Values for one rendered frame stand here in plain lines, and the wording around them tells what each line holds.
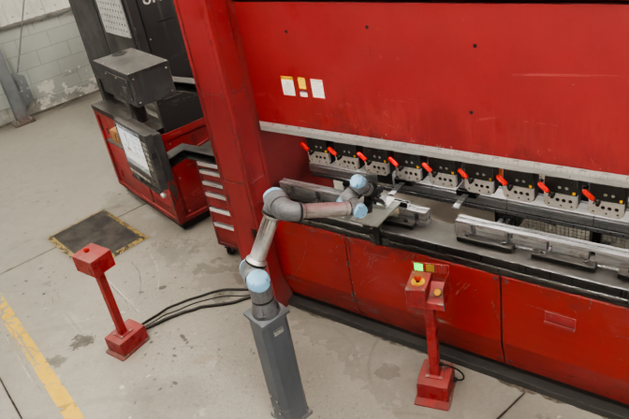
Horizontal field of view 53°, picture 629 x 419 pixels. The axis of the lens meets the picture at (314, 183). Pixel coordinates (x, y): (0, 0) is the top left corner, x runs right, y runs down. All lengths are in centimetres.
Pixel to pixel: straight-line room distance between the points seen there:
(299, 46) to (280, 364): 171
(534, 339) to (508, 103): 129
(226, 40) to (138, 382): 225
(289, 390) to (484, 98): 187
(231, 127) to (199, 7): 72
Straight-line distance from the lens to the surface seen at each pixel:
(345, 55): 335
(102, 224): 629
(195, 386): 424
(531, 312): 350
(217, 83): 374
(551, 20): 284
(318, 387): 400
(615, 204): 311
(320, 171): 421
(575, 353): 358
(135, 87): 354
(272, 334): 335
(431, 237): 353
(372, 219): 350
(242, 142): 386
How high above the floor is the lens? 289
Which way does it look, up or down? 29 degrees down
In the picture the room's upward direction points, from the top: 10 degrees counter-clockwise
